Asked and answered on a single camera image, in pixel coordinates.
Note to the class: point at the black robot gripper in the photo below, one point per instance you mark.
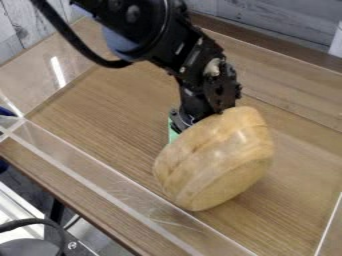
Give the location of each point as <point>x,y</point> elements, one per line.
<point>192,110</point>

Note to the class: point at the green rectangular block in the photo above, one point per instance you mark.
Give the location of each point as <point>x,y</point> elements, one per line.
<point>172,133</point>

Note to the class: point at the brown wooden bowl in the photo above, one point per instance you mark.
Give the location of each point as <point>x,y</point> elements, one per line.
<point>216,159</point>

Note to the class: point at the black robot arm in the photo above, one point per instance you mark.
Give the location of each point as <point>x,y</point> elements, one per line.
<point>151,30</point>

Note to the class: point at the clear acrylic tray walls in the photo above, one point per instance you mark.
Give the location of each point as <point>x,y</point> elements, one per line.
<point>87,126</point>

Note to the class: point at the black table leg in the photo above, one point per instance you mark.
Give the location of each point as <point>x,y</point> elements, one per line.
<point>56,211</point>

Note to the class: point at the black metal bracket with screw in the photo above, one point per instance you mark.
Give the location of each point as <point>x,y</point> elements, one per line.
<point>74,247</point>

